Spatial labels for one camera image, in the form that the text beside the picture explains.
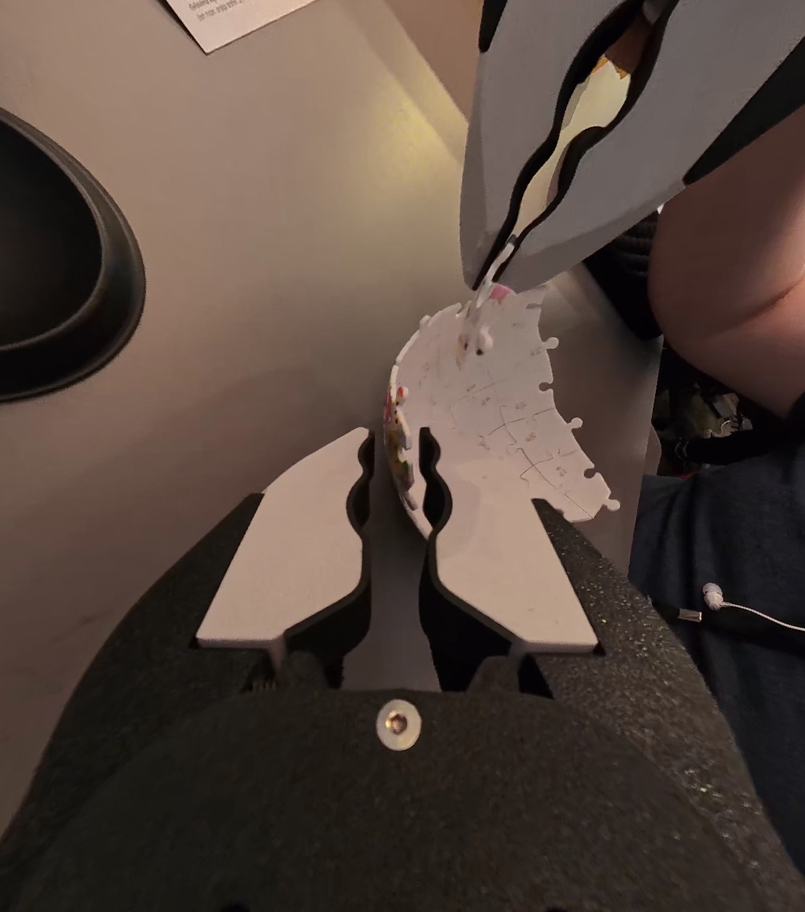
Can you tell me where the white instruction leaflet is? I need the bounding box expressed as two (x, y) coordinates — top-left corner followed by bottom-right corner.
(162, 0), (321, 57)

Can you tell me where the white drawstring cord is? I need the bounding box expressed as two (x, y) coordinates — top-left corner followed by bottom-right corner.
(700, 582), (805, 639)

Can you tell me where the assembled white puzzle section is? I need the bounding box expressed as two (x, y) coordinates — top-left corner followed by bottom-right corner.
(380, 283), (622, 542)

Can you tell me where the person's right forearm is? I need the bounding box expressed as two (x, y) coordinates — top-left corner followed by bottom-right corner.
(642, 69), (805, 417)

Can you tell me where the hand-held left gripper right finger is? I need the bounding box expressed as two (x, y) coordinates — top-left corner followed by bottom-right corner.
(416, 425), (602, 656)

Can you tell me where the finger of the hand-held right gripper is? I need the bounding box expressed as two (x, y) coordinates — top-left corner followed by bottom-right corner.
(459, 0), (634, 293)
(486, 0), (805, 296)

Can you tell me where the white puzzle piece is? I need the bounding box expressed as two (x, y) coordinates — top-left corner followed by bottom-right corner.
(463, 278), (515, 360)

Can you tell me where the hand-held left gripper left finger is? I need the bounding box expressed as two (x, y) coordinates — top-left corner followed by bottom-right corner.
(196, 428), (376, 654)

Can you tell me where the black round ball stand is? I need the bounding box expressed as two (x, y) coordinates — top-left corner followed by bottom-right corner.
(0, 83), (148, 406)

